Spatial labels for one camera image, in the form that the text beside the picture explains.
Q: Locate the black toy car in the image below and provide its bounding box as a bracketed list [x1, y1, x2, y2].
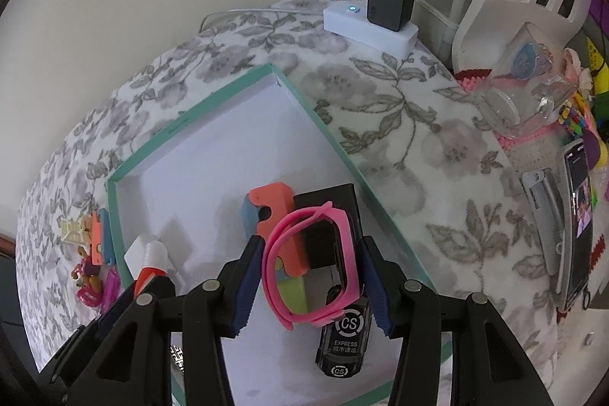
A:
[315, 282, 373, 381]

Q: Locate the red bottle white cap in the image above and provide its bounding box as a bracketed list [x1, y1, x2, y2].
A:
[124, 234, 171, 298]

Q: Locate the orange blue green foam block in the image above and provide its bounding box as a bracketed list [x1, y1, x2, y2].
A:
[245, 182, 312, 316]

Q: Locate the white power strip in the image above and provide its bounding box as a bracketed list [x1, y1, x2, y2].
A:
[324, 4, 419, 57]

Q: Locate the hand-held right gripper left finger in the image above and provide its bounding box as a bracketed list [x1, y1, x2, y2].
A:
[62, 236, 266, 406]

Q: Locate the white power cable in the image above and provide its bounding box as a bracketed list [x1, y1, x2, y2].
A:
[414, 0, 460, 55]

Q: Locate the clear plastic container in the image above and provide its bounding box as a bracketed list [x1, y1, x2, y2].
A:
[478, 22, 579, 135]

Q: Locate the floral fleece blanket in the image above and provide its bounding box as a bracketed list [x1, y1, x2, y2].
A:
[14, 0, 572, 406]

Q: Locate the smartphone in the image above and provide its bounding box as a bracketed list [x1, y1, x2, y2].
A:
[561, 139, 595, 314]

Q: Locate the pink brown dog toy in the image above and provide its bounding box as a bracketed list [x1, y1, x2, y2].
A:
[70, 244, 121, 312]

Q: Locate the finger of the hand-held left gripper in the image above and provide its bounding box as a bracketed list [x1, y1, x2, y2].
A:
[96, 281, 140, 342]
[137, 274, 178, 299]

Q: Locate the colourful toy pile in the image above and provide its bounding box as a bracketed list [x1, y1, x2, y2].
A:
[561, 0, 609, 169]

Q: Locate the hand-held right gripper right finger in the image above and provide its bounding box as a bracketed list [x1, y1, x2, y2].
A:
[358, 235, 557, 406]

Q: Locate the black white patterned card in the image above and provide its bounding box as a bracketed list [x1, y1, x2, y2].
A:
[169, 343, 187, 376]

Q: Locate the white slotted plastic piece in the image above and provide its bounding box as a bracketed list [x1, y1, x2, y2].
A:
[61, 218, 93, 245]

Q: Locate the pink crochet mat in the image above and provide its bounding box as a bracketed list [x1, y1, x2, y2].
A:
[454, 70, 576, 150]

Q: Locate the pink wristwatch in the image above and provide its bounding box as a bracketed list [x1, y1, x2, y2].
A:
[261, 201, 376, 331]

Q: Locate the teal framed whiteboard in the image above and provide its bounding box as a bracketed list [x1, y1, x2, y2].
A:
[105, 62, 453, 406]

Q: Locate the black box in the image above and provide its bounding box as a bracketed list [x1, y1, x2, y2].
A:
[292, 183, 367, 274]

